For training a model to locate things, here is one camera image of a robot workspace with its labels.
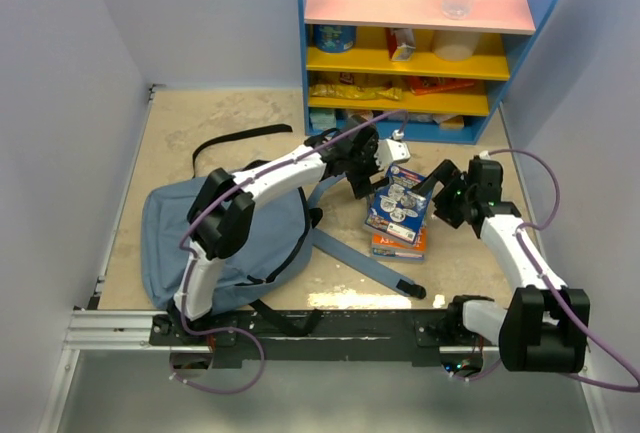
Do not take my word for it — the aluminium rail frame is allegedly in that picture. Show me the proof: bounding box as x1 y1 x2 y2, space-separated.
37 83 613 433

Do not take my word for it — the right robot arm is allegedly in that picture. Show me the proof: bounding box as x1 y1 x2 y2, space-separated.
413 156 590 374

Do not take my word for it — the blue student backpack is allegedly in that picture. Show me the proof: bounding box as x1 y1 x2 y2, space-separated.
139 123 428 338

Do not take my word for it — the red snack packet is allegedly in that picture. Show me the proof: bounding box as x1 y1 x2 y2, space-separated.
404 76 476 96

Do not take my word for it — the yellow snack bag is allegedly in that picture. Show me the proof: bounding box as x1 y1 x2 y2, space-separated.
309 71 403 102

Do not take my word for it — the yellow sponge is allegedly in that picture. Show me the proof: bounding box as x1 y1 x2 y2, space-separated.
438 116 465 131

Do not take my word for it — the white tissue pack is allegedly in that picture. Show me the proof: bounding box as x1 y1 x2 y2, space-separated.
342 109 374 121

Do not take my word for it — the teal tissue pack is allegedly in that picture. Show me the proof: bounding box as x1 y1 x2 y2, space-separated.
309 107 337 131

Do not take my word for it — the white round container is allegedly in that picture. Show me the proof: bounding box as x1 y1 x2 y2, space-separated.
432 30 482 62

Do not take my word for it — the blue shelf unit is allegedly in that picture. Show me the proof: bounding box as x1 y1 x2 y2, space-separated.
298 0 558 144

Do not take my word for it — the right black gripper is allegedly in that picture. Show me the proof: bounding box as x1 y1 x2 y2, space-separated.
411 160 475 230

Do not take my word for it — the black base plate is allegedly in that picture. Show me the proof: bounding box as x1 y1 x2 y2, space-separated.
149 309 497 376

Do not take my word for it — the blue treehouse book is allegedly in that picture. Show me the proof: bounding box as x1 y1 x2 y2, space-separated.
363 165 431 247

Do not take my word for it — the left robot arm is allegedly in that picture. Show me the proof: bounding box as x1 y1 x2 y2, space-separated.
167 116 410 345

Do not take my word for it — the red white carton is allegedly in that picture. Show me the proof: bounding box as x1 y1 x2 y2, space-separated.
385 28 416 62

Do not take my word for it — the blue round tin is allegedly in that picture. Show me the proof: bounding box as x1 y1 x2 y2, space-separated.
312 25 357 53

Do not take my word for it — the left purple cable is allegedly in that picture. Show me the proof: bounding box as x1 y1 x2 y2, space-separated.
169 108 412 394

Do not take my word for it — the purple cable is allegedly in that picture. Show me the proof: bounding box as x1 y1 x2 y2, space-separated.
169 108 412 394
449 148 640 394

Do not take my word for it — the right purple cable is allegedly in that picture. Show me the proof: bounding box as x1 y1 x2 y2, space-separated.
449 148 640 394

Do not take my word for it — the orange book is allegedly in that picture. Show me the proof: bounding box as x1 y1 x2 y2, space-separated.
371 226 427 263

